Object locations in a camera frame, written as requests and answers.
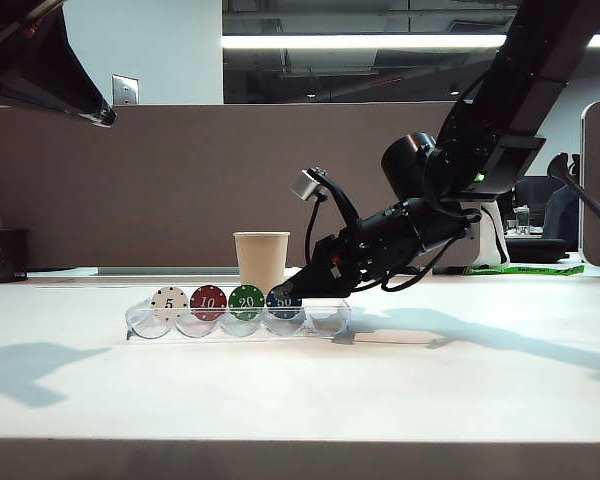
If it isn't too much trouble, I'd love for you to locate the white chair back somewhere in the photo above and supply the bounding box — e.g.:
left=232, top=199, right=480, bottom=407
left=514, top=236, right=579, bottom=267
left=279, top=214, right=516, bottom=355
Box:
left=472, top=200, right=511, bottom=269

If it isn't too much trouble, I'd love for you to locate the black computer monitor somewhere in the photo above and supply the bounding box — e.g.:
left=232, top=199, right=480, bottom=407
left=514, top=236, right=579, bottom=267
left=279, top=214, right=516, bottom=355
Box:
left=515, top=175, right=564, bottom=209

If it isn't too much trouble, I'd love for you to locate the red poker chip 10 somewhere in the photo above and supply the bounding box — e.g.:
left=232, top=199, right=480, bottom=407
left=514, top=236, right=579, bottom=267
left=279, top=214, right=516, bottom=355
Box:
left=190, top=285, right=228, bottom=323

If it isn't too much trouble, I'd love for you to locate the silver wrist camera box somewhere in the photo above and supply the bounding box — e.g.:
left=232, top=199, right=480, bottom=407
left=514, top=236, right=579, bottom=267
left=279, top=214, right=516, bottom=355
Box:
left=288, top=168, right=324, bottom=202

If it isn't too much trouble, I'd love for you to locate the seated person in blue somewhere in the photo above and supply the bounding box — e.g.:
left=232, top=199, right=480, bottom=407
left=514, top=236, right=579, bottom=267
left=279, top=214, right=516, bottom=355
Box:
left=542, top=184, right=580, bottom=241

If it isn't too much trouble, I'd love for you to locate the metal wall switch plate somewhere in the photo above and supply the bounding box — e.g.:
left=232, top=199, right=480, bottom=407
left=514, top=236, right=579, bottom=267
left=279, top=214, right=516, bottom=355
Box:
left=111, top=74, right=141, bottom=107

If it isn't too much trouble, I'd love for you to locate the beige paper cup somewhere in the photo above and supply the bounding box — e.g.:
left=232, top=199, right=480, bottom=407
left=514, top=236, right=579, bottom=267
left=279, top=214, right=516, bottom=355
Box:
left=232, top=231, right=291, bottom=295

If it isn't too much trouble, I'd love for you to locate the black rod with scoop head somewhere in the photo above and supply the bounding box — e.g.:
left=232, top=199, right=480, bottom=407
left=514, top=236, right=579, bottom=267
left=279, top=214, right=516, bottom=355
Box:
left=547, top=152, right=600, bottom=229

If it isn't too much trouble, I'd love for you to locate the black camera cable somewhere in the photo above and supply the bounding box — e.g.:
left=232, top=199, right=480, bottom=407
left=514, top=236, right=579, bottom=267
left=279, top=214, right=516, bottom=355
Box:
left=303, top=196, right=327, bottom=272

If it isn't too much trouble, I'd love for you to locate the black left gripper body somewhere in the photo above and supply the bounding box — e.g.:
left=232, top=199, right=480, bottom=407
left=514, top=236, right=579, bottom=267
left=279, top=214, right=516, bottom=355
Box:
left=0, top=0, right=64, bottom=96

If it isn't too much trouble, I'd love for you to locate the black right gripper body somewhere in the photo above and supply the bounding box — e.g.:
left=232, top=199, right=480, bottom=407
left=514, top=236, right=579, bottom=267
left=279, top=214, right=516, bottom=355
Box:
left=312, top=198, right=432, bottom=297

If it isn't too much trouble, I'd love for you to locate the long ceiling light strip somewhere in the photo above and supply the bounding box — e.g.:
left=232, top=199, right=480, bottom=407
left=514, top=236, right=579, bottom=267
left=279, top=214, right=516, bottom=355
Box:
left=222, top=33, right=600, bottom=50

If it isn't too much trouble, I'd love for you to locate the green poker chip 20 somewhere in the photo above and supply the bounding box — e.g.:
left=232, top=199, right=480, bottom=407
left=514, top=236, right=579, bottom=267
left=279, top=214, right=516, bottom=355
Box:
left=228, top=284, right=266, bottom=323

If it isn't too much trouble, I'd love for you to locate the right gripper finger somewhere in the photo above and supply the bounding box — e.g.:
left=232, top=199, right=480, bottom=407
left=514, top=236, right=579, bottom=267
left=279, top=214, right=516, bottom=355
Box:
left=271, top=243, right=350, bottom=301

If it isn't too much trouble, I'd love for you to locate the green tape strip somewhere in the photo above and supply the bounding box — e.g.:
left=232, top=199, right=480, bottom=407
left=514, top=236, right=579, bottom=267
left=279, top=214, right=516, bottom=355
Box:
left=463, top=264, right=586, bottom=277

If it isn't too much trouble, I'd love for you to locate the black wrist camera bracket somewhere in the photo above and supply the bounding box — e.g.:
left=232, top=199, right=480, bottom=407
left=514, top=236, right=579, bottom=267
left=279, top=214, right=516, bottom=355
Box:
left=312, top=167, right=362, bottom=232

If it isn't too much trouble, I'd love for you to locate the blue poker chip 50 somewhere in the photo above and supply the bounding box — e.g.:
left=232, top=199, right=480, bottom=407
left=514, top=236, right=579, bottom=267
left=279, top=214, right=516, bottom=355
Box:
left=266, top=287, right=304, bottom=322

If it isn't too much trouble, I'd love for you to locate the white poker chip 5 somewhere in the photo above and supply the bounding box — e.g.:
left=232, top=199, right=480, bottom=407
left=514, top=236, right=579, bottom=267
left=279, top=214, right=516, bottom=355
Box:
left=150, top=286, right=189, bottom=324

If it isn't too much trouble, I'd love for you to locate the clear plastic chip tray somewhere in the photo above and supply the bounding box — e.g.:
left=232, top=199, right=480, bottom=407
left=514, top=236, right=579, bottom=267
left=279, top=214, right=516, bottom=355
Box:
left=124, top=298, right=354, bottom=342

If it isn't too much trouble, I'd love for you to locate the brown foreground panel edge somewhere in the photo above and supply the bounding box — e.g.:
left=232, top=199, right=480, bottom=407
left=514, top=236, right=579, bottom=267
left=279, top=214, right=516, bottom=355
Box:
left=0, top=437, right=600, bottom=480

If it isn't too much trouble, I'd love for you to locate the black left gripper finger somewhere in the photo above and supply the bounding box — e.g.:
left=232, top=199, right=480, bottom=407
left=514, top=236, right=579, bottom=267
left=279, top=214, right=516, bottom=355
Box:
left=0, top=7, right=118, bottom=129
left=0, top=84, right=110, bottom=129

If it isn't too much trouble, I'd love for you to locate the black looped gripper cable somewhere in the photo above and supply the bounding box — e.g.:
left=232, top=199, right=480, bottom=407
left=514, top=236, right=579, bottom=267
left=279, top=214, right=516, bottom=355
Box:
left=358, top=233, right=462, bottom=294

